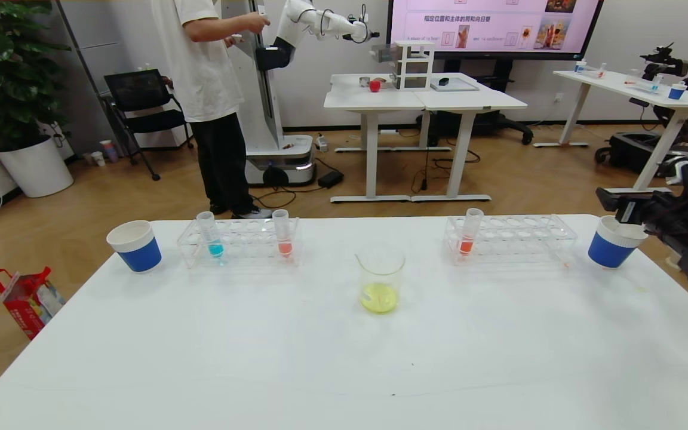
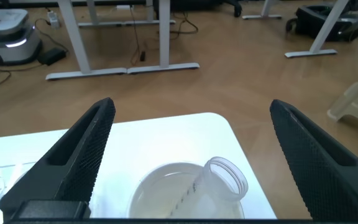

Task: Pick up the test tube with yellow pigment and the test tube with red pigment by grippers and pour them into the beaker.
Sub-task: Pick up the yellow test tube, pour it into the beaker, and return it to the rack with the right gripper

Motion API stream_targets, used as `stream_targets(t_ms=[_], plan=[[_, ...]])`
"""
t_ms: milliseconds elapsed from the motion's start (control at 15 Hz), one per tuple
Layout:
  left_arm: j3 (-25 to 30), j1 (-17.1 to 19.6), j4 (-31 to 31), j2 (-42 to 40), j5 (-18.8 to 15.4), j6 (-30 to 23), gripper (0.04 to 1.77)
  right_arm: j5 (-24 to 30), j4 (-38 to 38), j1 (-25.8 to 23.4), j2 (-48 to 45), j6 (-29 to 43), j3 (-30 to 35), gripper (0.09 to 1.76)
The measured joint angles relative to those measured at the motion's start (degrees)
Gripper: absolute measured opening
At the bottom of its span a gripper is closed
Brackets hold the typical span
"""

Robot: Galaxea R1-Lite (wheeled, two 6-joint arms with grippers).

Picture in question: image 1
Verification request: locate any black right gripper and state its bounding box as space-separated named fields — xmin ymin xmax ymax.
xmin=595 ymin=186 xmax=667 ymax=226

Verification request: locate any red liquid test tube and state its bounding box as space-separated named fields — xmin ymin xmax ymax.
xmin=272 ymin=209 xmax=294 ymax=259
xmin=458 ymin=208 xmax=484 ymax=256

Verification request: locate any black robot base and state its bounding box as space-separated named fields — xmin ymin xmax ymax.
xmin=595 ymin=133 xmax=688 ymax=179

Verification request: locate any clear test tube rack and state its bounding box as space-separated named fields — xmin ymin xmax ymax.
xmin=177 ymin=217 xmax=301 ymax=269
xmin=444 ymin=214 xmax=578 ymax=267

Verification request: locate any glass beaker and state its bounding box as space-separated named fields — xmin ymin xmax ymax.
xmin=355 ymin=248 xmax=407 ymax=315

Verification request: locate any blue liquid test tube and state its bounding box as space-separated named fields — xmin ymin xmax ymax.
xmin=196 ymin=211 xmax=225 ymax=259

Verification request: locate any blue white paper cup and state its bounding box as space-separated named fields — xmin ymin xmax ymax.
xmin=588 ymin=215 xmax=649 ymax=269
xmin=106 ymin=220 xmax=162 ymax=274

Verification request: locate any long white table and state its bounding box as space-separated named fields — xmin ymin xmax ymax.
xmin=532 ymin=70 xmax=688 ymax=196

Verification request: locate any white desk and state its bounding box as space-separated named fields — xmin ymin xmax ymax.
xmin=411 ymin=73 xmax=528 ymax=202
xmin=324 ymin=73 xmax=452 ymax=204

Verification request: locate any grey flat tray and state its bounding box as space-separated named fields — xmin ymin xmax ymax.
xmin=429 ymin=78 xmax=480 ymax=92

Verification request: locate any white drawer shelf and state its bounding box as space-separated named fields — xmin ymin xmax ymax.
xmin=392 ymin=41 xmax=435 ymax=91

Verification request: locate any white humanoid robot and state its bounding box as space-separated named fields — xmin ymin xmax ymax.
xmin=222 ymin=0 xmax=380 ymax=187

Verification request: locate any person in white shirt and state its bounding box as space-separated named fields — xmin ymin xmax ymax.
xmin=152 ymin=0 xmax=271 ymax=220

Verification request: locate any black folding chair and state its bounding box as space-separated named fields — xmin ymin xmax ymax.
xmin=104 ymin=69 xmax=194 ymax=181

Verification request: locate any potted green plant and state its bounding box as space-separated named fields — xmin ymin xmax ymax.
xmin=0 ymin=0 xmax=74 ymax=198

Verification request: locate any red gift bag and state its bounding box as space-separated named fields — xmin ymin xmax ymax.
xmin=0 ymin=267 xmax=66 ymax=341

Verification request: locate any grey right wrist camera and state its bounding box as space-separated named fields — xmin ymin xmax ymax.
xmin=666 ymin=156 xmax=688 ymax=186

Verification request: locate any black camera rig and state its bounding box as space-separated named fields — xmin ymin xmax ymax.
xmin=640 ymin=42 xmax=688 ymax=81

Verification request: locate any large wall display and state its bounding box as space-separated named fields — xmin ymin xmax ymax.
xmin=387 ymin=0 xmax=604 ymax=60

